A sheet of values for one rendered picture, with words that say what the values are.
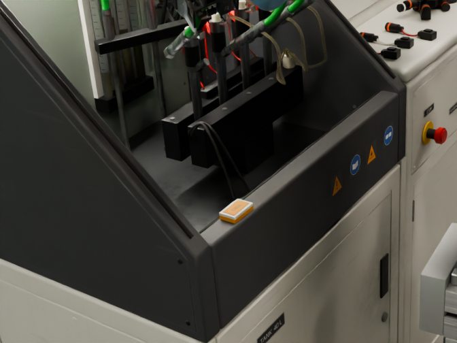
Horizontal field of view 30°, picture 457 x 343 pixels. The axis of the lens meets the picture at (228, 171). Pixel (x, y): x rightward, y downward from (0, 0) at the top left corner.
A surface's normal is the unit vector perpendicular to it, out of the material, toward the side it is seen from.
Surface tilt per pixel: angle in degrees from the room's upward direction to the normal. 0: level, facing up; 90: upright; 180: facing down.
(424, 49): 0
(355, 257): 90
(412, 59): 0
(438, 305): 90
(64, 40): 90
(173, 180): 0
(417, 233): 90
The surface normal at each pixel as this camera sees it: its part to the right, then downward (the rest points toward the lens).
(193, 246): 0.49, -0.50
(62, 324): -0.58, 0.43
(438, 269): -0.08, -0.88
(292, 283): 0.81, 0.22
